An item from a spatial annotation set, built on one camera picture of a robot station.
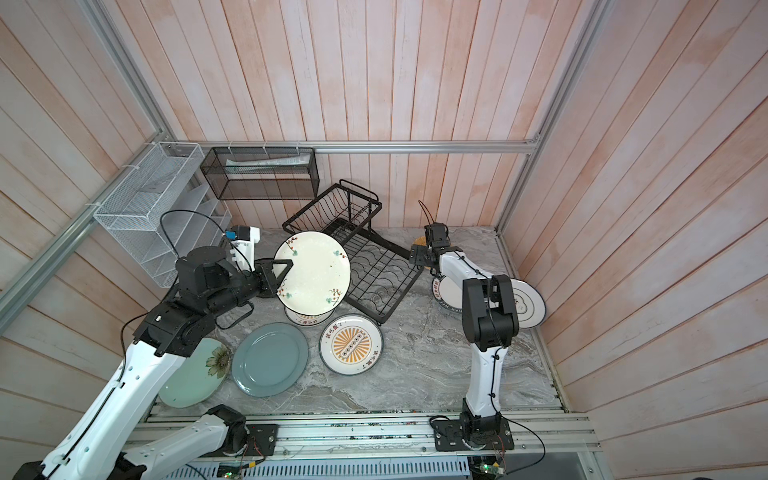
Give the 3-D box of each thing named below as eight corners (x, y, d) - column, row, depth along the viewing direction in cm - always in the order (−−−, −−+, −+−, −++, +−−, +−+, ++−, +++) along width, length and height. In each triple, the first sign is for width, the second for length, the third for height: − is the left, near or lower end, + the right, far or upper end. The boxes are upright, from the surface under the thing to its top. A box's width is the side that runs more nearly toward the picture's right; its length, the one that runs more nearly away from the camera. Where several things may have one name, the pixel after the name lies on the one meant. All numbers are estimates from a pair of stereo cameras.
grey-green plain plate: (224, 397, 82) (221, 395, 80) (246, 325, 95) (244, 322, 94) (302, 397, 82) (300, 395, 80) (313, 325, 96) (312, 322, 94)
